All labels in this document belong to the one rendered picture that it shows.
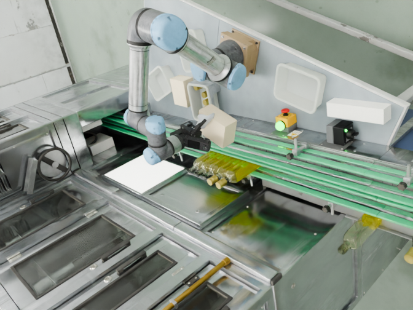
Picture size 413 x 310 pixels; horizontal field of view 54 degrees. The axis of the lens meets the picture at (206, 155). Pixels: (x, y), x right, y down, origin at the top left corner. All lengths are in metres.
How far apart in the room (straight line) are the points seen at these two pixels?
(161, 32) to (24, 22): 4.13
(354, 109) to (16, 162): 1.87
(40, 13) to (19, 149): 3.14
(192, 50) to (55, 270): 1.14
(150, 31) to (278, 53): 0.69
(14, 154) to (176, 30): 1.47
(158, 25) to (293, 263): 1.00
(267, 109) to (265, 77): 0.17
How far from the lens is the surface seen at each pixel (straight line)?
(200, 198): 2.05
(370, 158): 1.68
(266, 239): 1.78
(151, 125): 1.56
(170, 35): 1.43
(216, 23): 2.13
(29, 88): 5.50
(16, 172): 2.64
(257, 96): 2.07
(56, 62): 5.60
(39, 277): 2.00
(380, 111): 1.66
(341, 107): 1.73
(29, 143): 2.62
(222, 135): 1.76
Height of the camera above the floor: 2.19
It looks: 34 degrees down
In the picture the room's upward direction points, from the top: 120 degrees counter-clockwise
